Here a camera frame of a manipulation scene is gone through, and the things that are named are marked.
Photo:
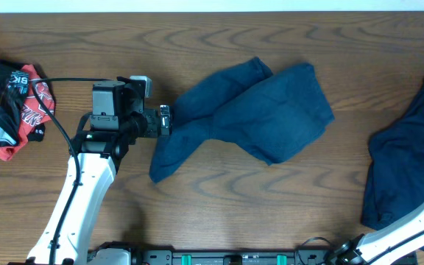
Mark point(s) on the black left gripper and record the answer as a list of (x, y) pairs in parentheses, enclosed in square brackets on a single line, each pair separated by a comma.
[(153, 129)]

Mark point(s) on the dark blue shorts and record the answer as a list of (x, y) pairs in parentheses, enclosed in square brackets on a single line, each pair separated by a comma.
[(270, 116)]

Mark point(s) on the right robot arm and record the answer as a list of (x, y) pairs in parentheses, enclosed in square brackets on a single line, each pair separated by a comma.
[(384, 246)]

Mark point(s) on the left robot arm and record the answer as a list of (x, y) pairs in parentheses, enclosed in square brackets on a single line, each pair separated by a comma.
[(103, 137)]

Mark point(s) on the black red clothes pile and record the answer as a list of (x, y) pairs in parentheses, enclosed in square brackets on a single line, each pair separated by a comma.
[(22, 118)]

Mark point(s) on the dark blue clothes pile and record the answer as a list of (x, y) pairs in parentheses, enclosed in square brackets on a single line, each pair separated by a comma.
[(395, 180)]

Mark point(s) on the black aluminium mounting rail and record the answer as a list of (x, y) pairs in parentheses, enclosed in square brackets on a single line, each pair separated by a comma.
[(167, 257)]

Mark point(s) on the green rail clamp left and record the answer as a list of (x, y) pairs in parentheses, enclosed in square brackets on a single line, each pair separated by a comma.
[(186, 260)]

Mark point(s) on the green rail clamp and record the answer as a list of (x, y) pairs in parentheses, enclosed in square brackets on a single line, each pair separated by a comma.
[(186, 260), (281, 260)]

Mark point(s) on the green rail clamp right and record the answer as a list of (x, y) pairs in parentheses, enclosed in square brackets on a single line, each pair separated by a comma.
[(281, 260)]

